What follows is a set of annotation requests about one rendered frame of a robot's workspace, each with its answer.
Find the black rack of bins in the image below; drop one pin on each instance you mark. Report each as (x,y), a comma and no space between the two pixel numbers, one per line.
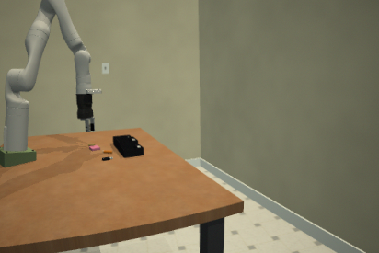
(128,145)

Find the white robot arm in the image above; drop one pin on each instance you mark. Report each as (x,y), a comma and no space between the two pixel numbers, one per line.
(17,108)

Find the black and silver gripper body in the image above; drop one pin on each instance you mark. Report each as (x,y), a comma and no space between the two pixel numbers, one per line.
(84,100)

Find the pink sticky note pad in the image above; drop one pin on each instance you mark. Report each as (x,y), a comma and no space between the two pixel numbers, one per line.
(94,148)

